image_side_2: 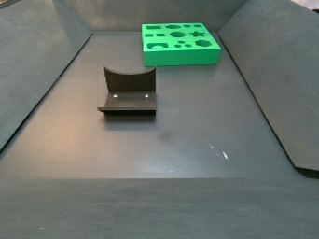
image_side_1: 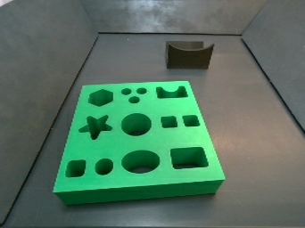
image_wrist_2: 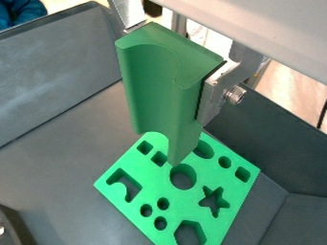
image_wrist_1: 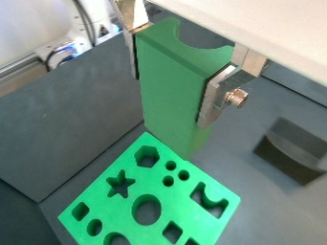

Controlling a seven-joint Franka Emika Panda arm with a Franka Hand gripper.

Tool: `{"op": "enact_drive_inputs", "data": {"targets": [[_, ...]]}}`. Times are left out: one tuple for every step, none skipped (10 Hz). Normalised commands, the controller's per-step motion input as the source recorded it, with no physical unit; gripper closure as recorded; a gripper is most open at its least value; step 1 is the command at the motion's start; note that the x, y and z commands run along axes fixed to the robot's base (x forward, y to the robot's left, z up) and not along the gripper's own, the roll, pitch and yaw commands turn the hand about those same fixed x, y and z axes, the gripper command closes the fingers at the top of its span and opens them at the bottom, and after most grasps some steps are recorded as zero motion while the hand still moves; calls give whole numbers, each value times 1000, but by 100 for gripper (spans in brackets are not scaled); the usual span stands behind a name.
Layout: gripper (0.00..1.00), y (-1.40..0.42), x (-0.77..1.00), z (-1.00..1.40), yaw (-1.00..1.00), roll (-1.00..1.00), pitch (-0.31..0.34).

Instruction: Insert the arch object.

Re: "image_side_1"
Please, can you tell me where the green shape sorter board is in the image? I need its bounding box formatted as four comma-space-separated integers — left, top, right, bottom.
53, 81, 224, 205

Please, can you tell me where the dark arch block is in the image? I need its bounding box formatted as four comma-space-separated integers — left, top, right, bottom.
165, 41, 214, 69

